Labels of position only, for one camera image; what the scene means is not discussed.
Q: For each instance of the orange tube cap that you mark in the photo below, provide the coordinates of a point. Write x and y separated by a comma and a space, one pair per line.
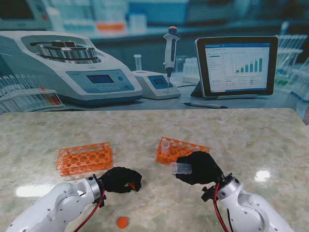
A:
122, 222
132, 186

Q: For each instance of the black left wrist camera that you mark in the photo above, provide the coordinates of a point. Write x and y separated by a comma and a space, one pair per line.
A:
101, 200

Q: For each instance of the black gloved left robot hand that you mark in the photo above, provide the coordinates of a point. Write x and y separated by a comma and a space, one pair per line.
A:
118, 180

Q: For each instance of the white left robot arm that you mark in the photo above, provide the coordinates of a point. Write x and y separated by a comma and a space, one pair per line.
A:
65, 203

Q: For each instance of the empty orange test tube rack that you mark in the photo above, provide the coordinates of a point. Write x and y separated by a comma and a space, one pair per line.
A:
85, 166

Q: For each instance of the clear plastic test tube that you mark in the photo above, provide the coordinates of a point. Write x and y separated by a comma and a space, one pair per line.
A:
165, 147
181, 168

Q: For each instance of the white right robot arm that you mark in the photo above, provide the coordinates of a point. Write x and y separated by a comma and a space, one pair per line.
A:
253, 210

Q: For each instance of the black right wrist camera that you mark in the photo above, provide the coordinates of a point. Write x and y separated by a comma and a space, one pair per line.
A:
207, 194

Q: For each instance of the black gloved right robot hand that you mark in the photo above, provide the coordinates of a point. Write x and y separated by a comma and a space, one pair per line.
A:
205, 169

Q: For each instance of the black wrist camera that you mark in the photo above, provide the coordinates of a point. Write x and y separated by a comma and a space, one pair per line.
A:
101, 200
207, 194

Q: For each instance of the printed laboratory backdrop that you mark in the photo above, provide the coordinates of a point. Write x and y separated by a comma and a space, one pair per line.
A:
144, 48

